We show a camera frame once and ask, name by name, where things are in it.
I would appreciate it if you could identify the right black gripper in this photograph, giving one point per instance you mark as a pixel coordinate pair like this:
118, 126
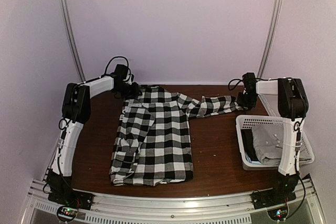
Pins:
240, 102

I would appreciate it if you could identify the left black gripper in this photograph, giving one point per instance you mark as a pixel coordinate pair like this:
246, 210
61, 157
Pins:
135, 93

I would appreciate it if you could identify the white plastic laundry basket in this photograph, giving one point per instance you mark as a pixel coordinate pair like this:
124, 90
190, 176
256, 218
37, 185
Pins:
246, 122

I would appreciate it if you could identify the black white plaid shirt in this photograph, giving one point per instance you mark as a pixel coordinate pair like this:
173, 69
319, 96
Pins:
153, 142

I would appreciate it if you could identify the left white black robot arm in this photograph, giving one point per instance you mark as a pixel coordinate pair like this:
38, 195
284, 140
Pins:
76, 112

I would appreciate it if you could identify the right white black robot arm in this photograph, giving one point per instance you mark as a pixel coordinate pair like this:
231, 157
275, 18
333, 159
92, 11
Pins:
292, 107

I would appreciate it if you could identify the black folded shirt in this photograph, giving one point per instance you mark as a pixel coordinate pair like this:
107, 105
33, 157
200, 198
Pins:
247, 139

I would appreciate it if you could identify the grey button shirt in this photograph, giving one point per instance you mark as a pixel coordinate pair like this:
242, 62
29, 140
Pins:
268, 143

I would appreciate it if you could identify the right circuit board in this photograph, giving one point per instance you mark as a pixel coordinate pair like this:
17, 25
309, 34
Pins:
278, 214

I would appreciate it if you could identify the circuit board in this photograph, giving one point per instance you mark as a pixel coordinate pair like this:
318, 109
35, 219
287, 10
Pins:
65, 213
278, 214

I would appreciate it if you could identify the left circuit board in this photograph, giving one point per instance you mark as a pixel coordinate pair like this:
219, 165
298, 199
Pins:
65, 213

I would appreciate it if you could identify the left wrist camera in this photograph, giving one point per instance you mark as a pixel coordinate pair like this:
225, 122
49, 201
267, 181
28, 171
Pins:
129, 79

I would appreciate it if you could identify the front aluminium rail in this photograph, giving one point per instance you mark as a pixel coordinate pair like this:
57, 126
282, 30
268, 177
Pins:
234, 208

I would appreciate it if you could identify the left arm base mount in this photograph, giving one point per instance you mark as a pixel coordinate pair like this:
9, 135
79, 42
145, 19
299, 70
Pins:
71, 198

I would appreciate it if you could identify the right aluminium frame post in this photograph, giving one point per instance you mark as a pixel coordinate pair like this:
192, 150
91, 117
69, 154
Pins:
276, 10

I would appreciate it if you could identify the aluminium frame post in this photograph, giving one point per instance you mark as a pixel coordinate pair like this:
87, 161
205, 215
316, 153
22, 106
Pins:
276, 10
71, 39

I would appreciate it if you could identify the left aluminium frame post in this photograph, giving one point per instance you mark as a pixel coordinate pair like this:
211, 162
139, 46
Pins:
71, 39

